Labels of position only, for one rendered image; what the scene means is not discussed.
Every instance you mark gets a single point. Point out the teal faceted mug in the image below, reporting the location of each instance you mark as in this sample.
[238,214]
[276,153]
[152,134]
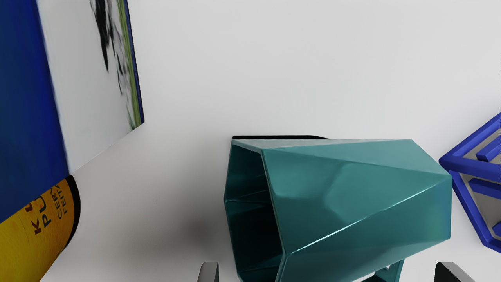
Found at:
[352,203]

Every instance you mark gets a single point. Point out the yellow labelled can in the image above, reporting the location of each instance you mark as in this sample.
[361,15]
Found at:
[31,243]

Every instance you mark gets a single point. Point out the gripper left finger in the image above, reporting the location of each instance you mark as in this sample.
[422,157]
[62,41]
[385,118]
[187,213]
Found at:
[208,273]

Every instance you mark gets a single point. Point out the blue and white carton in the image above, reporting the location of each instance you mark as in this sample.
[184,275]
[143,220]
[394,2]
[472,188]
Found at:
[58,78]

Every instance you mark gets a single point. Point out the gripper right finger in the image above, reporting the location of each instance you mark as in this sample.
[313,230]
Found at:
[452,273]

